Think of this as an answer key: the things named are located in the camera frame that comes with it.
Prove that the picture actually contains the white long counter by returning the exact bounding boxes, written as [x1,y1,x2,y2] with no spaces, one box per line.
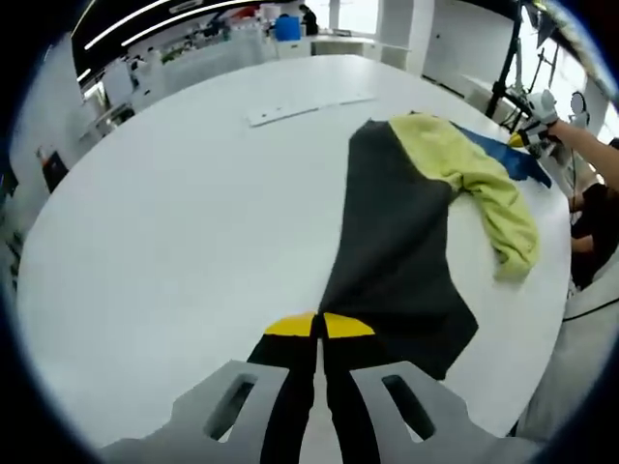
[309,32,412,64]

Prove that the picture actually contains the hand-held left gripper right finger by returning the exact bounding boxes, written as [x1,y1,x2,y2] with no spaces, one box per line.
[321,311,544,464]

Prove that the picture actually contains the white template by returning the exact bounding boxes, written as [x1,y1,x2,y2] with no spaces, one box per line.
[248,95,380,129]

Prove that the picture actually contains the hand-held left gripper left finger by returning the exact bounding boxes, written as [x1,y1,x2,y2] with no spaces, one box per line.
[99,311,321,464]

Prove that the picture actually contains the blue barrel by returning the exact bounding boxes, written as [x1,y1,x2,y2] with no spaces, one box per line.
[275,14,303,43]

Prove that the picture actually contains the yellow black blue garment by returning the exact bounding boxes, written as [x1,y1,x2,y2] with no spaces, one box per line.
[313,110,553,383]

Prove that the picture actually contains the white square pillar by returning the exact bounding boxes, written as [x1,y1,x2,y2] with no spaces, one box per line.
[9,43,81,194]
[376,0,437,73]

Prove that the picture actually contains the black cable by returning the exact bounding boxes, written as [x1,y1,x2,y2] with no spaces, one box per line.
[562,295,619,321]

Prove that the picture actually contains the small black cabinet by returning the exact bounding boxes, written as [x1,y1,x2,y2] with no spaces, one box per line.
[36,147,70,195]

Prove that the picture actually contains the black tripod stand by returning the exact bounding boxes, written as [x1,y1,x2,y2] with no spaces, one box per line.
[485,0,527,121]

